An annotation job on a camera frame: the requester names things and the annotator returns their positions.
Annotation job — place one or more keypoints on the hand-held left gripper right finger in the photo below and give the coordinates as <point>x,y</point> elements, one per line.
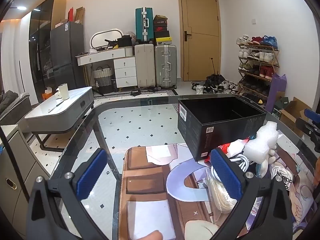
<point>226,175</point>

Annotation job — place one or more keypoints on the oval white mirror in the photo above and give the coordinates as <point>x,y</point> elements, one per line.
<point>106,38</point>

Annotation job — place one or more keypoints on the clear bag of cream pads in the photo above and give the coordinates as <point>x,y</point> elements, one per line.
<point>221,200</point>

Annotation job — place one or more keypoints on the person's left hand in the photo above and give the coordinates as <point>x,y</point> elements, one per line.
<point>151,236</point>

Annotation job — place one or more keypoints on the wicker laundry basket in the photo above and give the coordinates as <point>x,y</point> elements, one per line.
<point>102,80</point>

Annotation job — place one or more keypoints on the black thin stand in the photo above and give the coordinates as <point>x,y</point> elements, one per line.
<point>213,67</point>

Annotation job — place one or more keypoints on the dark glass wardrobe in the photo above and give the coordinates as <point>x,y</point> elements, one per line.
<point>41,50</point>

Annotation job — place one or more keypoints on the red and white packet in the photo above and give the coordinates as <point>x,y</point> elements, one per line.
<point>233,148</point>

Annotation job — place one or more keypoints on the dark green box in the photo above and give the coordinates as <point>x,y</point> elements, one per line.
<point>278,108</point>

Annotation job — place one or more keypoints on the pile of shoes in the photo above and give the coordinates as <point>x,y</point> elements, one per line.
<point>216,86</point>

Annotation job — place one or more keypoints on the teal suitcase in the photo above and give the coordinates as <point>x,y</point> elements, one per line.
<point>143,25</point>

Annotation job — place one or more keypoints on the printed cartoon desk mat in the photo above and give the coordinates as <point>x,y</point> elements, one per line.
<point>147,172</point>

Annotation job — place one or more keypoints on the white paper roll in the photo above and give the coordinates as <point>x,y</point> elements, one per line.
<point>63,92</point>

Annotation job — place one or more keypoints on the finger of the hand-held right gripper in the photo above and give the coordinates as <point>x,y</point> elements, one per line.
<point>312,114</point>
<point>303,125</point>

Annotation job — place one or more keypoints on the tan wooden door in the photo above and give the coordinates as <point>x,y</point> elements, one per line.
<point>200,35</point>

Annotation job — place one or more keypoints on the grey refrigerator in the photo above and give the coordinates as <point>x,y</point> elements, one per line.
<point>66,55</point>

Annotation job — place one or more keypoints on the flat cardboard box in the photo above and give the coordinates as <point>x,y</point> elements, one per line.
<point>80,15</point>

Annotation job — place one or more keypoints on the beige suitcase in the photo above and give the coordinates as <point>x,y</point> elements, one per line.
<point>145,66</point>

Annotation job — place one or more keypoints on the white bag with black print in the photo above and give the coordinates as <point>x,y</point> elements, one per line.
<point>282,177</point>

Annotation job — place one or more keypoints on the silver suitcase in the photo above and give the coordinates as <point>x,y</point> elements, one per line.
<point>165,66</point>

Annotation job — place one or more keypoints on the purple rolled mat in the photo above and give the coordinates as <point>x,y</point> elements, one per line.
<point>276,92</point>

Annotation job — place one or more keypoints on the orange tissue box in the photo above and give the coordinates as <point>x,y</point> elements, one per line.
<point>47,95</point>

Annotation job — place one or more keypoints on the wooden shoe rack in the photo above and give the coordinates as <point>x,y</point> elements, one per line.
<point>258,67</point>

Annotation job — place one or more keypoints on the black cardboard box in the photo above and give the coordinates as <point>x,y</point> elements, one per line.
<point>220,135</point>

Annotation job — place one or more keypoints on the brown cardboard box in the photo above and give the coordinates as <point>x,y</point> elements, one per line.
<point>293,115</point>

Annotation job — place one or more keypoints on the grey sofa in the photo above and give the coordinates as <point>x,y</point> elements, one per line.
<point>11,105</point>

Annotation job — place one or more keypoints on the stack of shoe boxes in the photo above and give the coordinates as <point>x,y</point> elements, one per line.
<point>161,30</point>

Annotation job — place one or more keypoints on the white coffee table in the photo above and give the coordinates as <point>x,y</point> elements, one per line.
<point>60,110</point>

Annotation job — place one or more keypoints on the white dressing desk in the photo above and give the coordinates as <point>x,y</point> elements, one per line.
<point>120,65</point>

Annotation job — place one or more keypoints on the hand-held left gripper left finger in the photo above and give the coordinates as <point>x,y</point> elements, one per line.
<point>91,175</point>

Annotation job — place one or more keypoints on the red box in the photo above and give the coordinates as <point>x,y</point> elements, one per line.
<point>71,15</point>

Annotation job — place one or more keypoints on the white foam wrap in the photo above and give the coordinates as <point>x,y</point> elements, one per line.
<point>262,142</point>

